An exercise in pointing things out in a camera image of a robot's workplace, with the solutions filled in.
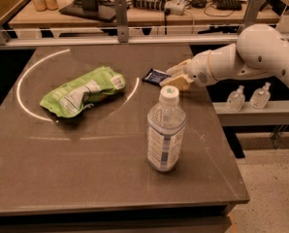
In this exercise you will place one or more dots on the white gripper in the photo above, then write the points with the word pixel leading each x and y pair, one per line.
pixel 198 70

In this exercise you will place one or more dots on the blue rxbar wrapper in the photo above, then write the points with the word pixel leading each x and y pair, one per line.
pixel 155 76

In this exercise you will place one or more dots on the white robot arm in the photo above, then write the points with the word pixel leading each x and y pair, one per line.
pixel 259 50

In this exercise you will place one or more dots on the clear plastic water bottle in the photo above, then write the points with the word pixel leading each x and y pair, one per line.
pixel 165 129

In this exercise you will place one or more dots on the left sanitizer pump bottle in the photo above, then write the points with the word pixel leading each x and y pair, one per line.
pixel 236 99

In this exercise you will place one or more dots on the sanitizer pump bottle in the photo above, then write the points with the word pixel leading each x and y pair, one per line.
pixel 260 96
pixel 236 99

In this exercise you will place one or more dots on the power strip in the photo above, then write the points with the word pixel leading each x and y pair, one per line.
pixel 176 8

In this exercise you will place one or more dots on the right sanitizer pump bottle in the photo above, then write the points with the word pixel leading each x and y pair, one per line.
pixel 260 96

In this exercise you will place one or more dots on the black adapter box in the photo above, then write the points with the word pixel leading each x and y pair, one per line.
pixel 233 5

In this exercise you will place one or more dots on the grey metal shelf beam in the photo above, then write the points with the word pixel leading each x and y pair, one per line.
pixel 275 113

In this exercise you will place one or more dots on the green chip bag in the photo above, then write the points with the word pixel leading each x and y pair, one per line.
pixel 71 98

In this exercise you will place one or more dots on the black monitor stand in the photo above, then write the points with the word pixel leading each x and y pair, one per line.
pixel 89 9

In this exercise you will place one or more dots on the metal rail frame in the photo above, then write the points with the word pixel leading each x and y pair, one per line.
pixel 121 31

